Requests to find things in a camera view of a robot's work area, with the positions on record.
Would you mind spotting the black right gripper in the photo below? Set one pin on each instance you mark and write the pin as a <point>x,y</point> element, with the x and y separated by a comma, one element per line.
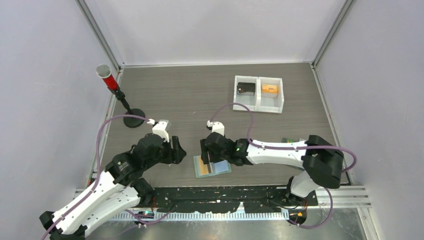
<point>205,156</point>

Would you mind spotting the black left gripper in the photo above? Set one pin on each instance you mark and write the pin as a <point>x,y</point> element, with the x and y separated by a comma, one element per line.
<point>175,155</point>

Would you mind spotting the orange credit card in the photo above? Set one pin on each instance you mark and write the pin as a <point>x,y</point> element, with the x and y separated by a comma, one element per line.
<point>203,169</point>

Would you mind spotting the green card holder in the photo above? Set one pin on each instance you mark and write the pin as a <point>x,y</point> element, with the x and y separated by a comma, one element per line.
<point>218,168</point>

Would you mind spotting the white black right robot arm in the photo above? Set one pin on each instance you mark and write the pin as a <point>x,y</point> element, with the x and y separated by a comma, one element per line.
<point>321,164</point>

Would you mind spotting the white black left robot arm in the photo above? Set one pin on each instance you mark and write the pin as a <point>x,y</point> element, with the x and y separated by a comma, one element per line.
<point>118,187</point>

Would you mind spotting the red microphone on stand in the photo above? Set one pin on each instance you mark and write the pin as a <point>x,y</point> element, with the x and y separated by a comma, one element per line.
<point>104,72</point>

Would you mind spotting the white two-compartment bin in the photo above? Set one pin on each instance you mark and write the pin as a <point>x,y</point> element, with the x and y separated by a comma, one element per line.
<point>247,92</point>

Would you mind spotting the orange box in bin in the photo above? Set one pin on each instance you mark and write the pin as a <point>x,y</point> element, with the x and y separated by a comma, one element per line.
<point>269,90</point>

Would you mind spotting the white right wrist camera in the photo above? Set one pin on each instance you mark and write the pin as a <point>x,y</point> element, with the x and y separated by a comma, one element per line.
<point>216,127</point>

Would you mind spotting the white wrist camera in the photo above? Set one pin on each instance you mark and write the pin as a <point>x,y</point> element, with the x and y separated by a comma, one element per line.
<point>160,128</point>
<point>216,127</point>

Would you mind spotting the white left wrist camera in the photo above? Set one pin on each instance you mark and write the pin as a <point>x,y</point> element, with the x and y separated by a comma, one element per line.
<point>160,128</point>

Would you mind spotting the aluminium front rail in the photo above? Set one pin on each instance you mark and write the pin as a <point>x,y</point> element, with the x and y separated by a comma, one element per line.
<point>346,197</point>

